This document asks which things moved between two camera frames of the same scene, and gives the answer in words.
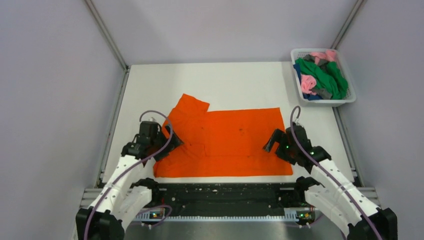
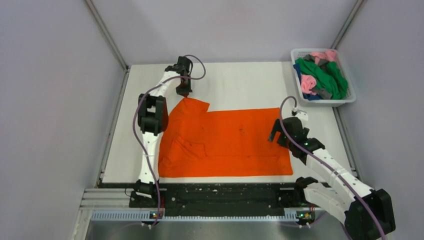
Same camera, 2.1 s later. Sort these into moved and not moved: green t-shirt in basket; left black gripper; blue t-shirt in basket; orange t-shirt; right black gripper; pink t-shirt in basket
Moved: right black gripper; left black gripper
Not moved: green t-shirt in basket; blue t-shirt in basket; orange t-shirt; pink t-shirt in basket
